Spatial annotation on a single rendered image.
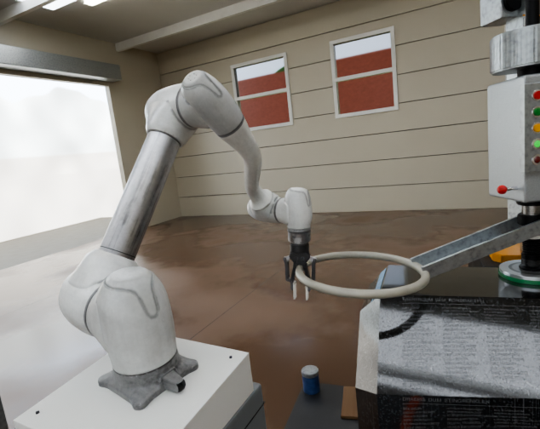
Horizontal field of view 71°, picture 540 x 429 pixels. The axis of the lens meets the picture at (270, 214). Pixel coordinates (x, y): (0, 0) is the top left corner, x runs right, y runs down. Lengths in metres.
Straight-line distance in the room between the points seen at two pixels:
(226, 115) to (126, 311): 0.58
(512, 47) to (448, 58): 6.05
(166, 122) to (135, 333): 0.60
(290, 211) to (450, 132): 6.25
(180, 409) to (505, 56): 1.43
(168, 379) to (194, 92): 0.72
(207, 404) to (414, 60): 7.16
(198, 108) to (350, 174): 6.83
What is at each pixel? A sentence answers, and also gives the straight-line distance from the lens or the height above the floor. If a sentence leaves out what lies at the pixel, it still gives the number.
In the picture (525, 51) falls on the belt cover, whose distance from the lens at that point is 1.56.
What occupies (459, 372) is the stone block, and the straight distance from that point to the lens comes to 1.43.
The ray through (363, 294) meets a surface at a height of 0.94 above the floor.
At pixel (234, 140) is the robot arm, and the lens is 1.17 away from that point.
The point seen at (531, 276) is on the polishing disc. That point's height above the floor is 0.88.
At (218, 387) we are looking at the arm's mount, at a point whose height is 0.90.
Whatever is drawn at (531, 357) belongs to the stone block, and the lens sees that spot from 1.48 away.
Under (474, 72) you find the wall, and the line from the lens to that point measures 7.56.
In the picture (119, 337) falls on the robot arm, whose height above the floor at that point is 1.06.
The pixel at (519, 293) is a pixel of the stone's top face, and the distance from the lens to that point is 1.58.
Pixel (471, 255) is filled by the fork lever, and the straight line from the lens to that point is 1.55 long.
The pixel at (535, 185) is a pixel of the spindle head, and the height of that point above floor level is 1.21.
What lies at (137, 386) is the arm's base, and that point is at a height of 0.93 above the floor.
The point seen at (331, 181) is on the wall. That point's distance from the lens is 7.95.
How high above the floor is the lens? 1.43
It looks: 10 degrees down
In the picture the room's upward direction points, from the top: 7 degrees counter-clockwise
